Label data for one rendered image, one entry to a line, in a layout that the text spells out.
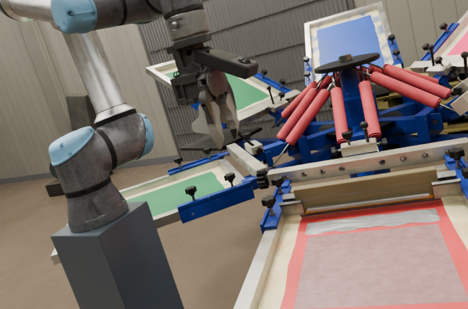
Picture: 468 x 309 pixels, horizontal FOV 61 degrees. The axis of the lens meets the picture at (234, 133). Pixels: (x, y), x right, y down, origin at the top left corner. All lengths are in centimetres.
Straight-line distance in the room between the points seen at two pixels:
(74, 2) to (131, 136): 44
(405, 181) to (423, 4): 383
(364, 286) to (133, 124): 68
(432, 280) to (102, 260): 73
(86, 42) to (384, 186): 91
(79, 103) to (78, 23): 633
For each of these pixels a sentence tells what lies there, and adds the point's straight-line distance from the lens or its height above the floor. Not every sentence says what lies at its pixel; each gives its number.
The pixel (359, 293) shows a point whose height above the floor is 96.
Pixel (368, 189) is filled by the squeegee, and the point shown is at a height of 103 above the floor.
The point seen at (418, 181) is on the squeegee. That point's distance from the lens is 123.
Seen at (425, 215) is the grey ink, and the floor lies 96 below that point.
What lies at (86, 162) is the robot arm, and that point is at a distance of 102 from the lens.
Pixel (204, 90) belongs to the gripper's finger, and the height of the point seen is 147.
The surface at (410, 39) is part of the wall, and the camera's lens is 496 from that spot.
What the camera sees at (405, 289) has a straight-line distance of 95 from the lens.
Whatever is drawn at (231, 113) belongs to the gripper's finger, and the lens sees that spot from 78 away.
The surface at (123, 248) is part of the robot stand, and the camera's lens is 104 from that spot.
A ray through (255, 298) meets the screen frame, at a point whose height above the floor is 98.
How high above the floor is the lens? 152
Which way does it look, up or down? 12 degrees down
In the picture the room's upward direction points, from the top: 16 degrees counter-clockwise
